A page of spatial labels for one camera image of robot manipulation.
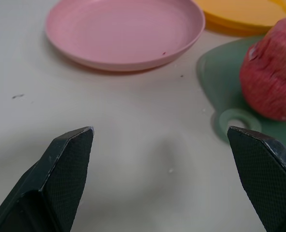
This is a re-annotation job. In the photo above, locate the yellow round plate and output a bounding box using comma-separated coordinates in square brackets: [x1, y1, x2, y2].
[193, 0, 286, 37]

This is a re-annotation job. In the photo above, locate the pink round plate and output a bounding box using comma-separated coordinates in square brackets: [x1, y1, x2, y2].
[45, 0, 206, 72]

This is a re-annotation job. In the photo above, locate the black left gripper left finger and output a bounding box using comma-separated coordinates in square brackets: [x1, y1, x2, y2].
[0, 126, 95, 232]

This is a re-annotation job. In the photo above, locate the red apple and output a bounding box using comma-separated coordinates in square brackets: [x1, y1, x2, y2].
[239, 16, 286, 122]

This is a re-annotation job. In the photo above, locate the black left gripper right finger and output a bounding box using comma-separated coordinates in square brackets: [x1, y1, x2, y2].
[226, 125, 286, 232]

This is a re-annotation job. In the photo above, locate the green cutting board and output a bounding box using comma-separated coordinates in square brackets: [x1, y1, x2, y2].
[196, 34, 286, 161]

